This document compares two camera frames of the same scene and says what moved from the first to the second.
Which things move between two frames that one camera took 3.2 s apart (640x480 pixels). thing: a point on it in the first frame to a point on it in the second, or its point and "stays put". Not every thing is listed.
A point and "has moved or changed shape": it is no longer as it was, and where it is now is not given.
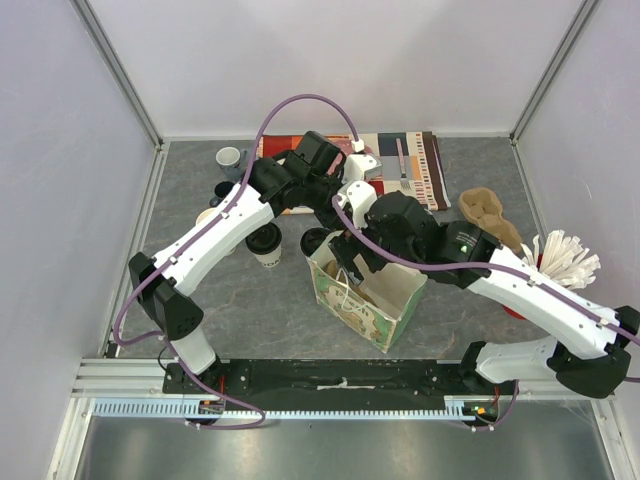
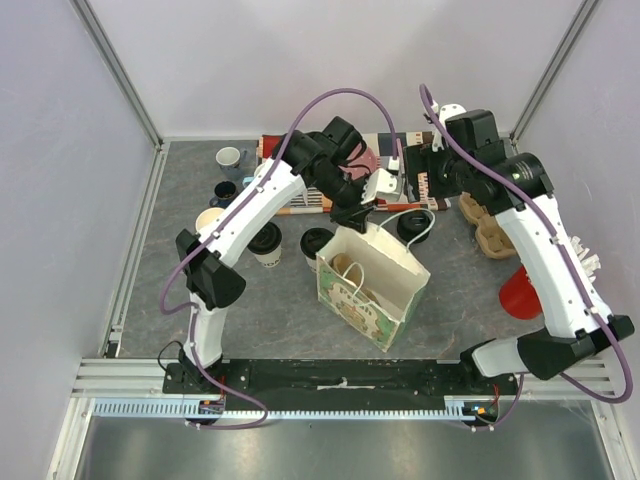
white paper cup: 205,213 stays put
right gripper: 347,251 to 414,171
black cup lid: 266,240 stays put
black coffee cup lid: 311,239 stays put
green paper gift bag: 375,311 stays put
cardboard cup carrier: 340,276 has moved or changed shape
